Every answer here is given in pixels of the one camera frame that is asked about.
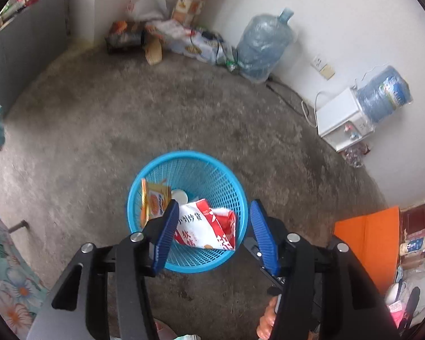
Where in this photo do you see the black snack box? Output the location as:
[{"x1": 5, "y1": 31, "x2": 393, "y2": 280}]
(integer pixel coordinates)
[{"x1": 105, "y1": 20, "x2": 147, "y2": 54}]

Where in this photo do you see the white lotion bottle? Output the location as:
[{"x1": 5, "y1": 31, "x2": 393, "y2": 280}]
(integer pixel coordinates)
[{"x1": 399, "y1": 237, "x2": 425, "y2": 256}]

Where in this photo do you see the beige insole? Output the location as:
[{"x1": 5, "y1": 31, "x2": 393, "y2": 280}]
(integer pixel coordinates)
[{"x1": 145, "y1": 37, "x2": 163, "y2": 65}]

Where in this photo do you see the person's right hand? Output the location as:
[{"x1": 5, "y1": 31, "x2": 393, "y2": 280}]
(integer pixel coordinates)
[{"x1": 257, "y1": 296, "x2": 280, "y2": 340}]

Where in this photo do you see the red snack bag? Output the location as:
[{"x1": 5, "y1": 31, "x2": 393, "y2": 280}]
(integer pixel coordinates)
[{"x1": 170, "y1": 198, "x2": 237, "y2": 252}]

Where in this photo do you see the blue water jug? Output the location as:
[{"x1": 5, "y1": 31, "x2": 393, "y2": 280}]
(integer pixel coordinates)
[{"x1": 356, "y1": 65, "x2": 413, "y2": 123}]

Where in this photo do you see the wall socket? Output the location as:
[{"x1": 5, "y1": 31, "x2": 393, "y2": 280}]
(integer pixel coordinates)
[{"x1": 311, "y1": 55, "x2": 336, "y2": 80}]

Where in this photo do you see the dark red wooden cabinet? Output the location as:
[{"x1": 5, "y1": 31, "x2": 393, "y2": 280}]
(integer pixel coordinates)
[{"x1": 398, "y1": 195, "x2": 425, "y2": 266}]

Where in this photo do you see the floral blanket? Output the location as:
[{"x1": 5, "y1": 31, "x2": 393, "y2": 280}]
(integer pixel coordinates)
[{"x1": 0, "y1": 104, "x2": 50, "y2": 340}]

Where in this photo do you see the orange snack packet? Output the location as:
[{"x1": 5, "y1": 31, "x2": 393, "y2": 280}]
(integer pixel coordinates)
[{"x1": 141, "y1": 179, "x2": 172, "y2": 227}]

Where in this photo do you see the black power cable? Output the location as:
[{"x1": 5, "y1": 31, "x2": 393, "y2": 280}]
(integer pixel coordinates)
[{"x1": 265, "y1": 80, "x2": 319, "y2": 126}]

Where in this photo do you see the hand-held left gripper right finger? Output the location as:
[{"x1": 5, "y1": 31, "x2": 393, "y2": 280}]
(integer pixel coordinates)
[{"x1": 250, "y1": 199, "x2": 401, "y2": 340}]

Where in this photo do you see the dark patterned bag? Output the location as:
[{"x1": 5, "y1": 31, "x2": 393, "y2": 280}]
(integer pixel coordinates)
[{"x1": 343, "y1": 142, "x2": 372, "y2": 168}]

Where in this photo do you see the orange cardboard box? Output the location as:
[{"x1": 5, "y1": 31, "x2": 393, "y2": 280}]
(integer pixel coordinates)
[{"x1": 333, "y1": 205, "x2": 401, "y2": 294}]

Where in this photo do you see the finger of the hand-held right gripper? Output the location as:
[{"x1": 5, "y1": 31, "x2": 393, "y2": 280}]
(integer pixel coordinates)
[{"x1": 243, "y1": 237, "x2": 287, "y2": 287}]

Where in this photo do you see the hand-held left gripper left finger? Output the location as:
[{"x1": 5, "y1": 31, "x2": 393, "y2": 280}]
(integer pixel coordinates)
[{"x1": 26, "y1": 200, "x2": 180, "y2": 340}]

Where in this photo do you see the blue plastic basket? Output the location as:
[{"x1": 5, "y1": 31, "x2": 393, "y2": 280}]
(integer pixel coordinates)
[{"x1": 127, "y1": 151, "x2": 250, "y2": 274}]

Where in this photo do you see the white printed flat box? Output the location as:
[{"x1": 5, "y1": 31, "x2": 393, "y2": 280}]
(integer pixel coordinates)
[{"x1": 145, "y1": 19, "x2": 234, "y2": 66}]

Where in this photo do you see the grey cabinet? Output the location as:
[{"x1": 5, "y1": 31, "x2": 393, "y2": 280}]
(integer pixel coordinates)
[{"x1": 0, "y1": 0, "x2": 71, "y2": 114}]

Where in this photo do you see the white power cable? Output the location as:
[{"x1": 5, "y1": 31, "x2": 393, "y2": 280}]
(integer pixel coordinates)
[{"x1": 301, "y1": 90, "x2": 341, "y2": 128}]

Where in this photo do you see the empty clear water jug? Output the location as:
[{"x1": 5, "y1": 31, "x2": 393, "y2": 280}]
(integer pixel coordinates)
[{"x1": 237, "y1": 7, "x2": 298, "y2": 84}]

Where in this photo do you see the white water dispenser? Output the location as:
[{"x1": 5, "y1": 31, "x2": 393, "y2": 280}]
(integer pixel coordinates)
[{"x1": 317, "y1": 87, "x2": 376, "y2": 151}]

